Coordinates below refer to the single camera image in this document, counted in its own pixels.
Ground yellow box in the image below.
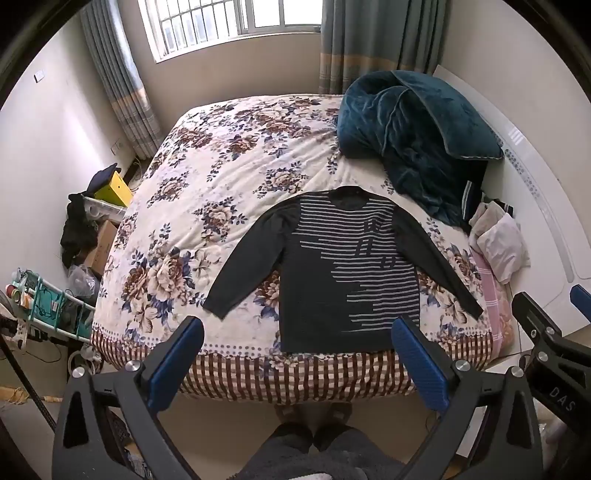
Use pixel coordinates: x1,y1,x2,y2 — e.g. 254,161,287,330
93,172,133,207

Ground navy cloth on box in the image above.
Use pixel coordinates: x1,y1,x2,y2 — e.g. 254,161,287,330
84,163,121,197

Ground pink striped sheet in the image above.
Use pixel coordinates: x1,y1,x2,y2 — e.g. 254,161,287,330
471,249,515,360

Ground black clothes on box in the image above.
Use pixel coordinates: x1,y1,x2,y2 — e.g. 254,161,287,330
60,193,98,269

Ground left grey curtain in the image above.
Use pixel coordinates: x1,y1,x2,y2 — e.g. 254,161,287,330
80,1,163,160

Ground white headboard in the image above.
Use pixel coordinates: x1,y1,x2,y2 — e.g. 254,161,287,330
435,66,590,335

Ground person's dark trouser legs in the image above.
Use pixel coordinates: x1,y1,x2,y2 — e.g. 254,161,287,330
233,422,405,479

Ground barred window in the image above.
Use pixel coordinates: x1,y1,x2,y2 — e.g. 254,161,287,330
138,0,322,63

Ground teal velvet quilt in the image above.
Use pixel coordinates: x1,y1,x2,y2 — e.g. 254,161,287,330
338,70,504,231

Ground white beige clothes pile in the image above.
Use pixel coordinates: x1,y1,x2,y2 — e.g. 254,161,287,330
469,202,531,285

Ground teal utility cart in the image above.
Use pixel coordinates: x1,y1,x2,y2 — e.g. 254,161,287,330
6,269,95,343

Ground grey curtain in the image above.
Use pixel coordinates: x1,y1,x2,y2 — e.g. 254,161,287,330
318,0,449,94
80,1,163,160

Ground cardboard box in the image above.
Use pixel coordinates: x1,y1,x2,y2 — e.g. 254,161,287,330
84,220,117,277

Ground right grey curtain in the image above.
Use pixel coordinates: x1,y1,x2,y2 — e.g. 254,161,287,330
318,0,449,94

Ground black grey striped sweater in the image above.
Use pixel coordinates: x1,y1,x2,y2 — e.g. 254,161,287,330
204,186,483,354

